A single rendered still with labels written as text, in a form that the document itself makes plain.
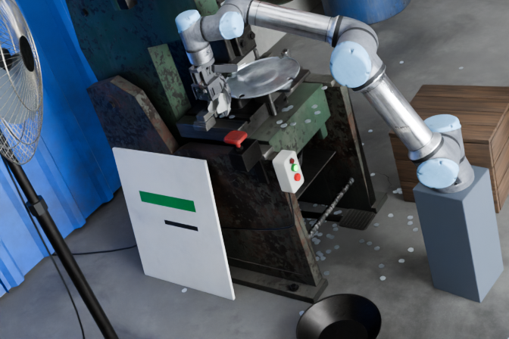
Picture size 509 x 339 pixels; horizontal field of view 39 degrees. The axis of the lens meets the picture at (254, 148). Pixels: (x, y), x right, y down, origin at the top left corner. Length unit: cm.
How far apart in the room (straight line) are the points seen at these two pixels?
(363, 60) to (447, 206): 63
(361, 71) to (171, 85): 92
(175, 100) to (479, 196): 114
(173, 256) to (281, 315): 54
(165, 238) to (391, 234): 92
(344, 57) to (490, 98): 113
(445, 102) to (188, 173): 109
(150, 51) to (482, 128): 127
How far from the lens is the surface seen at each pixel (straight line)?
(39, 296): 342
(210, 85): 219
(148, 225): 301
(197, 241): 284
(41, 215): 229
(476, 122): 286
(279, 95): 262
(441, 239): 249
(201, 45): 215
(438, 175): 216
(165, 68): 266
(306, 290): 277
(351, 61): 199
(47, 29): 351
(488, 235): 254
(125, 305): 311
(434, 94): 309
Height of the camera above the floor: 189
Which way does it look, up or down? 30 degrees down
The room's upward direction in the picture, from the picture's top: 19 degrees counter-clockwise
